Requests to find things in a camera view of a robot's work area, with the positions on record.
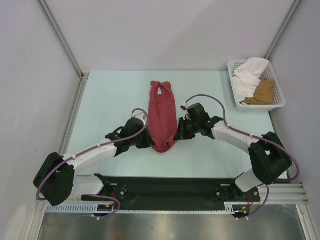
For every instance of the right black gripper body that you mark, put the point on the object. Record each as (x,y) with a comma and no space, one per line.
(195,124)

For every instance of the red tank top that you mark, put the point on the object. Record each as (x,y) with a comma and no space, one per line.
(162,116)

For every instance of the tan tank top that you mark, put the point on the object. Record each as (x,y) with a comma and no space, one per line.
(264,93)

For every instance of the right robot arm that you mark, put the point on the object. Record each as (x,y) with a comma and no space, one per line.
(267,154)

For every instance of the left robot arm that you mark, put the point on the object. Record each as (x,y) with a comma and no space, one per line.
(59,178)

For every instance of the white tank top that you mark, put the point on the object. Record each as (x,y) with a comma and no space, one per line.
(246,77)

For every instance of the white plastic basket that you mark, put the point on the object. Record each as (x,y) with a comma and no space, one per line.
(279,98)

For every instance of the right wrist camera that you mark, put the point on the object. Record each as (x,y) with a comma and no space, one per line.
(184,108)

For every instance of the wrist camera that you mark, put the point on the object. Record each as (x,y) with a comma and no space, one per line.
(140,116)
(184,108)

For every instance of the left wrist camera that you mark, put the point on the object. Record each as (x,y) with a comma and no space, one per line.
(140,116)

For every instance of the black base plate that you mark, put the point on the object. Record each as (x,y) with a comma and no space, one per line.
(172,194)

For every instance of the left aluminium frame post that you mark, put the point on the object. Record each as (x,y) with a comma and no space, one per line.
(82,77)

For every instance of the aluminium frame post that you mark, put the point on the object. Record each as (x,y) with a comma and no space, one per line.
(82,77)
(293,9)

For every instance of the white cable duct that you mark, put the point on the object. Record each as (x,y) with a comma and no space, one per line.
(106,208)

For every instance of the right aluminium frame post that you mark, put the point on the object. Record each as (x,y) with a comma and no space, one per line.
(293,9)

